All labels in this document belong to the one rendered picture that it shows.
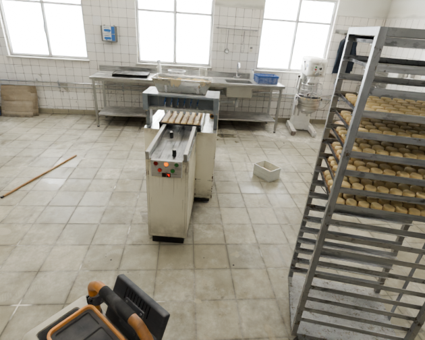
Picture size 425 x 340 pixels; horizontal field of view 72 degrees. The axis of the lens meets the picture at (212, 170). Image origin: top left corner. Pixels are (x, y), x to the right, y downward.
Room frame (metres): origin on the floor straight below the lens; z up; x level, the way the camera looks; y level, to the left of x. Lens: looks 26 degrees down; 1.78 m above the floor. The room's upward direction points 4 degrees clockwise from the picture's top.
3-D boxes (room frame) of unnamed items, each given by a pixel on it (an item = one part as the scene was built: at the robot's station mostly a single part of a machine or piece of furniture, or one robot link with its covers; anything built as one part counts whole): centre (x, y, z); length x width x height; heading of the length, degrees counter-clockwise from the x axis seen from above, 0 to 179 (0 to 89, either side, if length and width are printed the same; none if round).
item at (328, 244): (1.54, -0.94, 0.51); 0.64 x 0.03 x 0.03; 81
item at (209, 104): (2.88, 0.34, 1.01); 0.72 x 0.33 x 0.34; 89
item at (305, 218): (1.54, -0.94, 0.69); 0.64 x 0.03 x 0.03; 81
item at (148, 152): (2.99, 0.49, 0.87); 2.01 x 0.03 x 0.07; 179
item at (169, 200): (2.37, 0.35, 0.45); 0.70 x 0.34 x 0.90; 179
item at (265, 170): (3.52, -0.73, 0.08); 0.30 x 0.22 x 0.16; 41
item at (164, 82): (2.88, 0.34, 1.25); 0.56 x 0.29 x 0.14; 89
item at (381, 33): (1.17, -0.57, 0.97); 0.03 x 0.03 x 1.70; 81
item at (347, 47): (1.62, -0.64, 0.97); 0.03 x 0.03 x 1.70; 81
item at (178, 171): (2.01, 0.36, 0.77); 0.24 x 0.04 x 0.14; 89
